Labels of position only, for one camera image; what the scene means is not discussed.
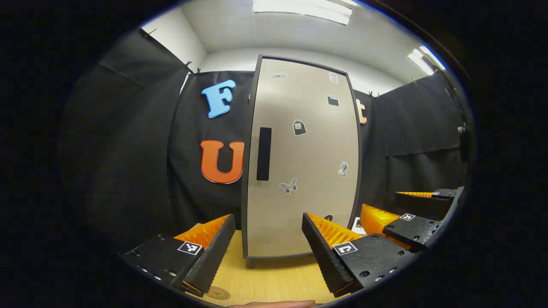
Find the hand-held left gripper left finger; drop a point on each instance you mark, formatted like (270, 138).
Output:
(212, 256)

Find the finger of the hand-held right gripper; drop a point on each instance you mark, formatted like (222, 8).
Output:
(411, 231)
(424, 203)

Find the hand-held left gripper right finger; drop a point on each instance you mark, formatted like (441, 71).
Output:
(325, 252)

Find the black backdrop cloth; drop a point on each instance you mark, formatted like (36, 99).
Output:
(128, 149)

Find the white portrait book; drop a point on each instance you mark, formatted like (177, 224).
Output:
(358, 226)

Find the round wooden coaster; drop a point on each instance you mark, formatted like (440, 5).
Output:
(218, 293)

